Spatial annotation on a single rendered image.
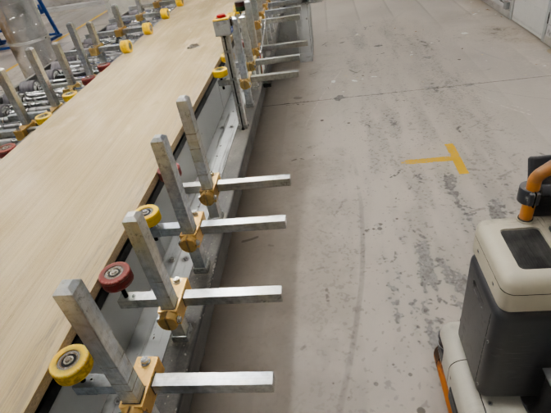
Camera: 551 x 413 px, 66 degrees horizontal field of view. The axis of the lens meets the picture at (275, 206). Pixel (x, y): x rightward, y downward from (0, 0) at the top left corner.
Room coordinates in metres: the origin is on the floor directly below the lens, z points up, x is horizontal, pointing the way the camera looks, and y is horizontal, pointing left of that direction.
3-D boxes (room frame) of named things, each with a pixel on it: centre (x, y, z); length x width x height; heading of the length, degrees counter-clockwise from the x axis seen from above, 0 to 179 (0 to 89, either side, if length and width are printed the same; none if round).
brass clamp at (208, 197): (1.27, 0.21, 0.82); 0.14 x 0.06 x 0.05; 170
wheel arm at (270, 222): (1.03, 0.19, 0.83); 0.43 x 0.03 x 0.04; 80
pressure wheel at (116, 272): (0.82, 0.43, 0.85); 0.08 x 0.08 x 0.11
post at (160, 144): (1.01, 0.26, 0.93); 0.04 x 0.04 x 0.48; 80
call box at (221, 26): (1.98, 0.08, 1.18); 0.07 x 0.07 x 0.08; 80
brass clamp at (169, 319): (0.78, 0.30, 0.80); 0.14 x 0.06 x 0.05; 170
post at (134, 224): (0.76, 0.30, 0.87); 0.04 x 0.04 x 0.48; 80
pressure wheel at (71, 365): (0.58, 0.47, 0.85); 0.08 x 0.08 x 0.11
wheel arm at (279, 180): (1.28, 0.15, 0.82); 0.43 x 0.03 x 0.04; 80
